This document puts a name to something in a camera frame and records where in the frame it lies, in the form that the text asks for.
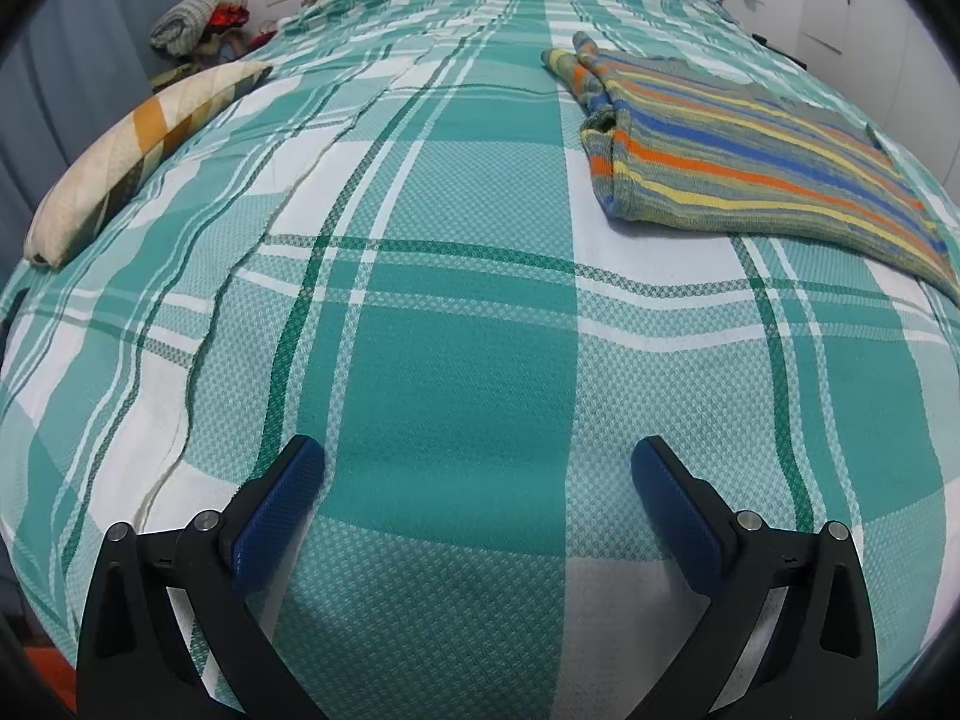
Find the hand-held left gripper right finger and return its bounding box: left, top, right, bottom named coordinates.
left=624, top=436, right=880, bottom=720

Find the striped knit sweater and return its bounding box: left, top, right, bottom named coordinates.
left=541, top=31, right=960, bottom=308

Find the blue curtain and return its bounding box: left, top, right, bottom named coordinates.
left=0, top=0, right=207, bottom=200

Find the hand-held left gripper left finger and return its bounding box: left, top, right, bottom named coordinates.
left=75, top=435, right=326, bottom=720

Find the pile of clothes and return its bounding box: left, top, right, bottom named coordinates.
left=148, top=0, right=256, bottom=61

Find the green plaid bed sheet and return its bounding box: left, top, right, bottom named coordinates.
left=0, top=0, right=960, bottom=720

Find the beige patterned pillow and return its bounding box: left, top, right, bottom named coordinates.
left=24, top=61, right=275, bottom=268

